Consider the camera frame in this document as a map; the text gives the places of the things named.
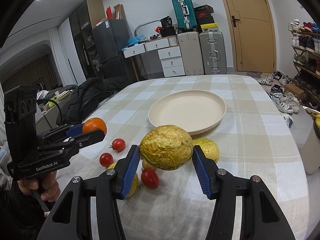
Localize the wrinkled golden passion fruit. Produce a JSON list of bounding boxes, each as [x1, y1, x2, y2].
[[139, 125, 194, 171]]

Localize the smooth yellow large fruit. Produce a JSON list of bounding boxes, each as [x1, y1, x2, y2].
[[107, 162, 139, 198]]

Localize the white green sneaker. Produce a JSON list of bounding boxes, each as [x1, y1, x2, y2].
[[271, 92, 300, 114]]

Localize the yellow green guava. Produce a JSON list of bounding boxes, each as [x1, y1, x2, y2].
[[193, 138, 220, 164]]

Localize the wooden shoe rack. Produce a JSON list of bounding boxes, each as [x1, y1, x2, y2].
[[291, 31, 319, 103]]

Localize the cherry tomato top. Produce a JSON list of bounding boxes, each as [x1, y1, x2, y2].
[[110, 138, 126, 152]]

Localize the person's left hand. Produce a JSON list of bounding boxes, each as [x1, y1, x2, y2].
[[18, 171, 61, 202]]

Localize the wooden door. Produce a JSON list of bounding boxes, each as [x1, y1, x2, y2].
[[223, 0, 276, 73]]

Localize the silver suitcase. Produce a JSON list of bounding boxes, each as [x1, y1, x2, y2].
[[200, 31, 227, 75]]

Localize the white trash bin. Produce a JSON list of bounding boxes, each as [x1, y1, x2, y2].
[[300, 114, 320, 175]]

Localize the dark grey refrigerator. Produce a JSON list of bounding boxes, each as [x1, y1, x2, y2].
[[92, 19, 137, 85]]

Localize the cherry tomato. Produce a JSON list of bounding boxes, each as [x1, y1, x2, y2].
[[141, 169, 159, 190], [110, 138, 126, 152], [99, 153, 114, 168]]

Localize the dark tall cabinet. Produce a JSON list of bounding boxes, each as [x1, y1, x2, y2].
[[69, 0, 106, 79]]

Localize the cream round plate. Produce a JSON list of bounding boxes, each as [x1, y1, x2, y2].
[[148, 89, 227, 135]]

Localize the brown longan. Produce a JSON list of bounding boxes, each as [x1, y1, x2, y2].
[[142, 159, 157, 171]]

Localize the white drawer desk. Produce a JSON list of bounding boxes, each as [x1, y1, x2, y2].
[[123, 35, 185, 80]]

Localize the teal suitcase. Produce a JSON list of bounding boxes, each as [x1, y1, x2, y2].
[[171, 0, 198, 32]]

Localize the checkered beige tablecloth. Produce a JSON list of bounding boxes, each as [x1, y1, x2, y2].
[[57, 75, 309, 239]]

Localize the stacked shoe boxes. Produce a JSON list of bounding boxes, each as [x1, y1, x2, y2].
[[194, 4, 219, 33]]

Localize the beige suitcase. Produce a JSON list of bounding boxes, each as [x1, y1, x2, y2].
[[177, 31, 204, 76]]

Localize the small orange tangerine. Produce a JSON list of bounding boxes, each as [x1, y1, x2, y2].
[[82, 118, 107, 135]]

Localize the black jacket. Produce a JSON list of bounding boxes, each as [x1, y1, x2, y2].
[[56, 77, 129, 126]]

